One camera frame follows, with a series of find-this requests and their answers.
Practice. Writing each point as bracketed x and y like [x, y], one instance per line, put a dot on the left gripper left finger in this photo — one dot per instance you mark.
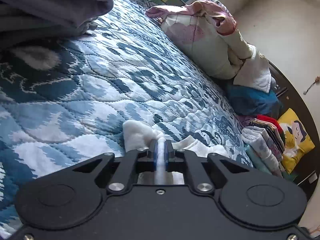
[125, 170]

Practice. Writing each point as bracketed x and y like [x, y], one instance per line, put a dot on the stack of folded small clothes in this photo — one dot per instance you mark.
[266, 143]

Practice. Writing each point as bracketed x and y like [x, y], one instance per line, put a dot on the folded dark grey garment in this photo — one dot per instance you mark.
[16, 29]

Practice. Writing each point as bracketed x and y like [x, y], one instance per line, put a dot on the folded teal blue garment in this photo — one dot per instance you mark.
[251, 102]

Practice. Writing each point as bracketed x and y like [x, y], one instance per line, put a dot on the folded lavender garment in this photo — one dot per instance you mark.
[55, 2]

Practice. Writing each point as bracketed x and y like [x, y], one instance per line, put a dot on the yellow cartoon cushion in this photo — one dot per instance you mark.
[297, 141]

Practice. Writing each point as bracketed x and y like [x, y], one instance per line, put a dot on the white pink floral pillow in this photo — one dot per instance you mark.
[208, 34]

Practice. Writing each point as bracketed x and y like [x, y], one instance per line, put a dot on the blue white patterned quilt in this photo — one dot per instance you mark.
[65, 100]

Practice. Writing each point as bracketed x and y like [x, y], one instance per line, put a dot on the white quilted garment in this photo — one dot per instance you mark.
[139, 135]

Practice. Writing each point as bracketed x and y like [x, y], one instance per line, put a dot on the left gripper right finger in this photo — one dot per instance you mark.
[190, 165]

